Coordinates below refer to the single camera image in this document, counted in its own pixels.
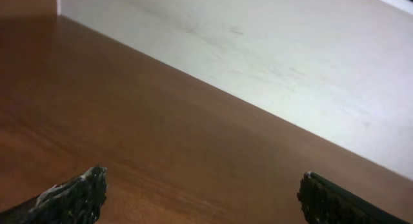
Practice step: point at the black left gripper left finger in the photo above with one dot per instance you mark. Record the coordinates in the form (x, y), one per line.
(78, 200)

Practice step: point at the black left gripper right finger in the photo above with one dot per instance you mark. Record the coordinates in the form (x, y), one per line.
(324, 202)

